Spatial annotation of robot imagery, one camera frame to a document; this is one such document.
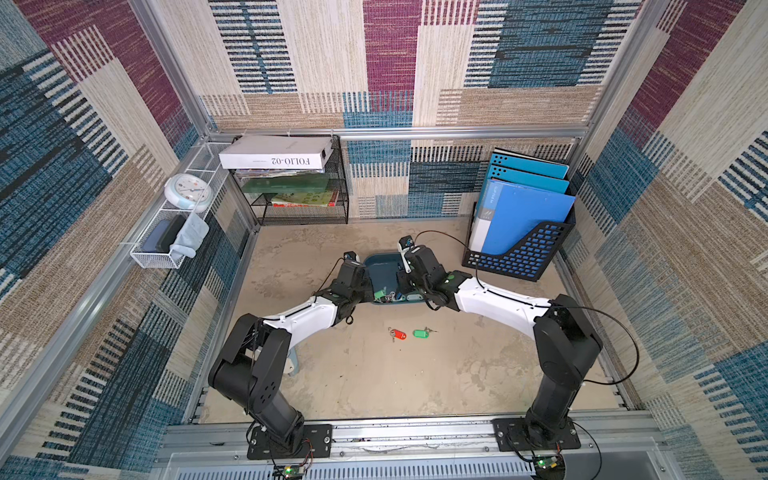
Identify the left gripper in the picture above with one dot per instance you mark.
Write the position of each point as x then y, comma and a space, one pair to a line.
366, 285

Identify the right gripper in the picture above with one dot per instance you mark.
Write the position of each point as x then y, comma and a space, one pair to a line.
409, 282

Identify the teal plastic storage box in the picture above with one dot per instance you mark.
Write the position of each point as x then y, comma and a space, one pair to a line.
384, 270

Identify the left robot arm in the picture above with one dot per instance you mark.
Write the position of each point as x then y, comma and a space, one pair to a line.
250, 365

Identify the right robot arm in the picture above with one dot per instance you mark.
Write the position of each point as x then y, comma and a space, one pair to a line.
567, 345

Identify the white FOLIO-02 box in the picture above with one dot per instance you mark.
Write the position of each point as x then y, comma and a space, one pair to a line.
263, 152

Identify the colourful book lower shelf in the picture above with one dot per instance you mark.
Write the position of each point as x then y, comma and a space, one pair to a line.
306, 199

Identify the black mesh file holder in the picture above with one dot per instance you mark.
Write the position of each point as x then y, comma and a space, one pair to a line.
529, 257

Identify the blue folder front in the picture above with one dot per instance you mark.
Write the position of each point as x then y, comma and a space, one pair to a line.
507, 212

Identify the green book on shelf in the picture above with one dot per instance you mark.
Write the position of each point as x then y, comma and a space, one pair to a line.
309, 183

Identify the teal folder middle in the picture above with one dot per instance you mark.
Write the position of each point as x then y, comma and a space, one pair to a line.
527, 179

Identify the teal folder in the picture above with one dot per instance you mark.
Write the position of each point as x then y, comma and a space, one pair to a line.
529, 164
527, 179

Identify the teal folder back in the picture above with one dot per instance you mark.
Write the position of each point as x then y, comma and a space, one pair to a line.
529, 164

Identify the light blue cloth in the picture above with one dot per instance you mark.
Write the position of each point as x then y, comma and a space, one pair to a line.
190, 238

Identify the white round clock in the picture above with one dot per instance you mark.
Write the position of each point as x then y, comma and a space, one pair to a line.
188, 192

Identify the dark blue pouch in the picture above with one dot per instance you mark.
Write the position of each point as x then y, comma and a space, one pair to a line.
163, 235

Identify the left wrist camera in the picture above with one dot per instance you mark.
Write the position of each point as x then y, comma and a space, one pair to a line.
351, 256

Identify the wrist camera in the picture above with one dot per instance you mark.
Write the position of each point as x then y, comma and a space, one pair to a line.
404, 245
351, 256

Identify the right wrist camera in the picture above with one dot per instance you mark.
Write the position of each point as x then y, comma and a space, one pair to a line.
404, 245

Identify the black wire shelf rack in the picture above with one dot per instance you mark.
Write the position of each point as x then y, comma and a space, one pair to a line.
266, 214

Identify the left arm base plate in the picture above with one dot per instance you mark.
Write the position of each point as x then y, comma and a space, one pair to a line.
310, 441

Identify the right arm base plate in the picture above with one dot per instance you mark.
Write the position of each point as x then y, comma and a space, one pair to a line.
518, 434

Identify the white wire basket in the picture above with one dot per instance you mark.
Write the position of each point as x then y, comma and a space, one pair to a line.
203, 163

